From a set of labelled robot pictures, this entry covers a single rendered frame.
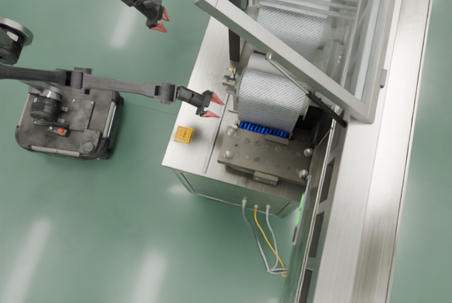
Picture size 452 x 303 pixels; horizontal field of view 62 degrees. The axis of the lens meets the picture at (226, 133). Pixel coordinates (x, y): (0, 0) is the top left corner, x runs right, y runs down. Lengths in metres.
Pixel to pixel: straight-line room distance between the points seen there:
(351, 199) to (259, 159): 0.70
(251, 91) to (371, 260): 0.68
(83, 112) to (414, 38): 2.01
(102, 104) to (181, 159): 1.07
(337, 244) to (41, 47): 2.84
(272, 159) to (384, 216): 0.56
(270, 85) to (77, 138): 1.59
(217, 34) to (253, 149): 0.67
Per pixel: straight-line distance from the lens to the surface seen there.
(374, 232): 1.20
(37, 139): 2.77
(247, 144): 1.61
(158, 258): 2.63
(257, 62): 1.52
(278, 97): 1.39
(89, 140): 2.57
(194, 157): 1.74
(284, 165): 1.59
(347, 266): 0.95
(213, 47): 1.94
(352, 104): 0.95
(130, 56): 3.05
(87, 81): 1.64
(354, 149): 1.00
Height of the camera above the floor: 2.58
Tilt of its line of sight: 73 degrees down
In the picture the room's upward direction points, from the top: 6 degrees counter-clockwise
